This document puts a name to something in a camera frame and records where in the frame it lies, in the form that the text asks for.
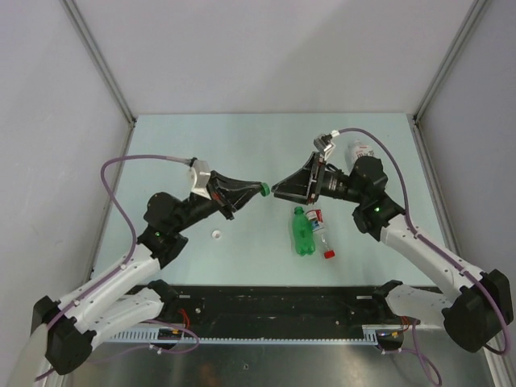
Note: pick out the green plastic bottle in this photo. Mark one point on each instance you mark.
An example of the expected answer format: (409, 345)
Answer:
(304, 243)

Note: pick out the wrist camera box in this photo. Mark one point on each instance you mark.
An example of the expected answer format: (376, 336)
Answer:
(199, 172)
(325, 145)

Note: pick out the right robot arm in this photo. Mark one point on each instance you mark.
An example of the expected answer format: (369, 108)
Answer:
(473, 306)

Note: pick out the green bottle cap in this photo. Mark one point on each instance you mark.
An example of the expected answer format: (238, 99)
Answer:
(264, 189)

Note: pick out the aluminium frame post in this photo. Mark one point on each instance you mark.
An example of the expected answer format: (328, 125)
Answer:
(94, 51)
(467, 27)

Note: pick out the white slotted cable duct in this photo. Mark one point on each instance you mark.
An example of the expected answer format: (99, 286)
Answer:
(364, 335)

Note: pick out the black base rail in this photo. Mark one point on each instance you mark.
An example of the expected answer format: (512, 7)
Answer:
(279, 311)

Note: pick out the clear bottle red label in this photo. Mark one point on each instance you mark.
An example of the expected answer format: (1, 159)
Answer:
(319, 231)

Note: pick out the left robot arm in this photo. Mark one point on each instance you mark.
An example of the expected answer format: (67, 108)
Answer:
(80, 321)

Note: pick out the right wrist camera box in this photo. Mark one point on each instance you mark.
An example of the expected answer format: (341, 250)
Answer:
(325, 145)

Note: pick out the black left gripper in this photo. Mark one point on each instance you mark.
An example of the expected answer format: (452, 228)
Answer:
(229, 194)

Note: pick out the white bottle cap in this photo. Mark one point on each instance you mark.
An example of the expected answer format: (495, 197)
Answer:
(216, 234)

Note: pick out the left aluminium frame post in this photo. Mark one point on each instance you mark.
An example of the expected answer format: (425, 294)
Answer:
(94, 51)

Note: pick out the fruit tea bottle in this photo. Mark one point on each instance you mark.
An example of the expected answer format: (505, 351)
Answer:
(355, 150)

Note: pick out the right aluminium frame post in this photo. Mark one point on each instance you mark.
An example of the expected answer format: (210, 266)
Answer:
(467, 27)

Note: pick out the red bottle cap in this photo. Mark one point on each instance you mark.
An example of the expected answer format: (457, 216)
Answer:
(329, 254)

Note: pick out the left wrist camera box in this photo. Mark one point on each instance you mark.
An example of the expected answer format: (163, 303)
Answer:
(199, 172)

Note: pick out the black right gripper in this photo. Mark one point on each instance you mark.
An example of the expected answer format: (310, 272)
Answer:
(298, 187)

